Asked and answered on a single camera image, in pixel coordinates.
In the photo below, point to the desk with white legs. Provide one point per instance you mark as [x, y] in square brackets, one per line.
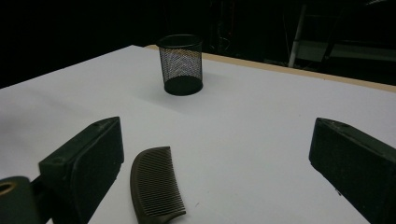
[297, 37]

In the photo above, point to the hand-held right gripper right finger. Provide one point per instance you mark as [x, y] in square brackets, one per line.
[355, 161]

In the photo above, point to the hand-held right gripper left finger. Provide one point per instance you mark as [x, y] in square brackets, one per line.
[84, 161]

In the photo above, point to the black mesh pen cup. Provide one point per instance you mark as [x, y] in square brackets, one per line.
[180, 62]

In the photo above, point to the white table mat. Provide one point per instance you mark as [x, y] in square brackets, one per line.
[249, 124]

